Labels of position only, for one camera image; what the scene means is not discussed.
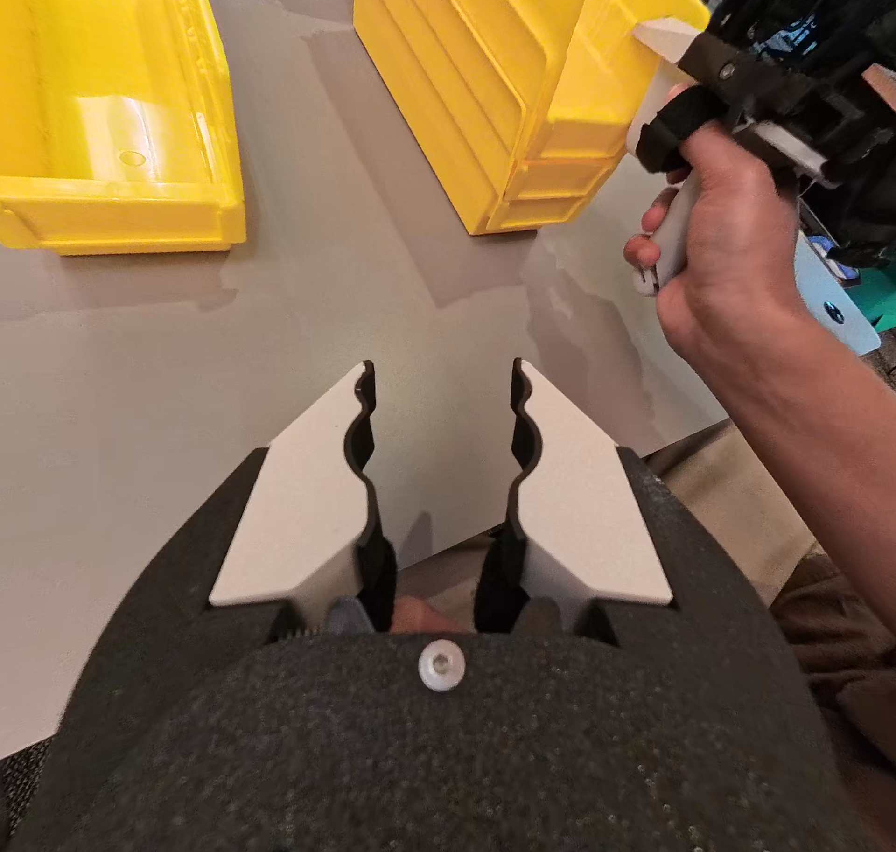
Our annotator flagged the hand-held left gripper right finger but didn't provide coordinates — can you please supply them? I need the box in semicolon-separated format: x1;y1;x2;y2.
474;358;674;634

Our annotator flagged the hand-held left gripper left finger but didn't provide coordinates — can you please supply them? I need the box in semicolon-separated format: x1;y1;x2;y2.
209;360;399;632

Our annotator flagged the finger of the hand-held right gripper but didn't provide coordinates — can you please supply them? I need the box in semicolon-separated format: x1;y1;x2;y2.
632;18;704;67

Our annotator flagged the yellow plastic bin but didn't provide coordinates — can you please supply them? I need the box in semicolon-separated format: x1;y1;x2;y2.
381;0;624;200
420;0;713;161
0;0;247;257
353;0;592;236

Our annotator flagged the person's right forearm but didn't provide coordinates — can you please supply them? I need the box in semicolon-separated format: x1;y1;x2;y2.
700;285;896;632

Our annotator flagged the grey desk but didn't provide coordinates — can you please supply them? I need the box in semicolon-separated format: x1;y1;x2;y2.
0;0;883;758

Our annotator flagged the person's right hand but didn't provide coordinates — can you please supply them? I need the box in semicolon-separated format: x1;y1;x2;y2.
622;121;807;371

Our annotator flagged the person's beige trouser leg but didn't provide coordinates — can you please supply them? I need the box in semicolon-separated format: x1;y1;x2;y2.
399;418;830;629

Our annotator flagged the green plastic crate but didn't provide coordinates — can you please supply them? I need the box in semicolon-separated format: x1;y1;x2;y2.
847;264;896;329

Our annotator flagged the person's brown top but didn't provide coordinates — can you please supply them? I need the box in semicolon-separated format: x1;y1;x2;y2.
770;551;896;852

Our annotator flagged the black mesh chair seat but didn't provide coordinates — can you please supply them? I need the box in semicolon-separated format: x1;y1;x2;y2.
0;732;51;852

